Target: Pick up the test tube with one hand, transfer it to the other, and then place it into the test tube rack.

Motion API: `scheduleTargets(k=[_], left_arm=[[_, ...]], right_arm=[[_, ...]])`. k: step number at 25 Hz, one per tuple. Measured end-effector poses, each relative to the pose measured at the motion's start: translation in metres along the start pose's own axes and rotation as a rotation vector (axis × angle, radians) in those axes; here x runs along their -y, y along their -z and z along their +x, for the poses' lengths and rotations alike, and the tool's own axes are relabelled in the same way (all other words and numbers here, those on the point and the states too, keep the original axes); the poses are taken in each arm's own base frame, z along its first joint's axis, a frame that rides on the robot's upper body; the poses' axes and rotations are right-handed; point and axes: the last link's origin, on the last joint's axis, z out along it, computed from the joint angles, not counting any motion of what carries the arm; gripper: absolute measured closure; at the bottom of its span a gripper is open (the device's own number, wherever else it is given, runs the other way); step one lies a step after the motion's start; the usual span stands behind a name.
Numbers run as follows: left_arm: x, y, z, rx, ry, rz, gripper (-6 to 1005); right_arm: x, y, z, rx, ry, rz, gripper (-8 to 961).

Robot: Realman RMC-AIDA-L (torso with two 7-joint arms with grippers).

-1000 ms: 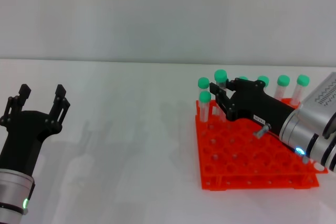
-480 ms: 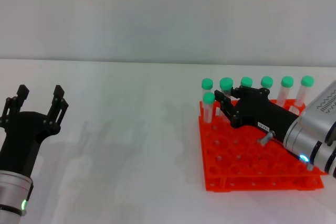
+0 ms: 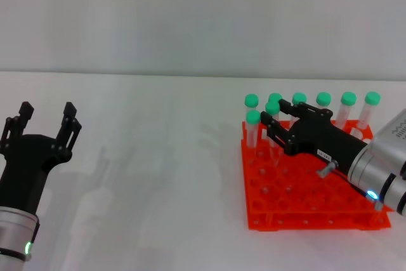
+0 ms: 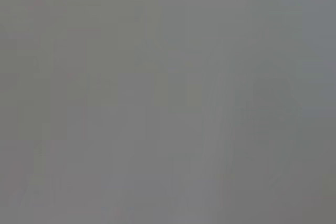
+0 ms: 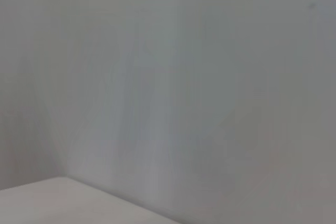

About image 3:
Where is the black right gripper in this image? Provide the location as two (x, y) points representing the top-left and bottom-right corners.
(260, 99), (371, 174)

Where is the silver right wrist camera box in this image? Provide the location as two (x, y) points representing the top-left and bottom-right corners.
(373, 114), (406, 159)

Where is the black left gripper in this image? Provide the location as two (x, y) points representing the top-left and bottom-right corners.
(0, 101), (83, 218)

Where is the silver right gripper mount screw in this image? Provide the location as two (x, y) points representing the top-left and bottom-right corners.
(316, 161), (339, 177)

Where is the orange test tube rack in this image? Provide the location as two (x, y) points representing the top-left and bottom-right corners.
(240, 119), (392, 232)

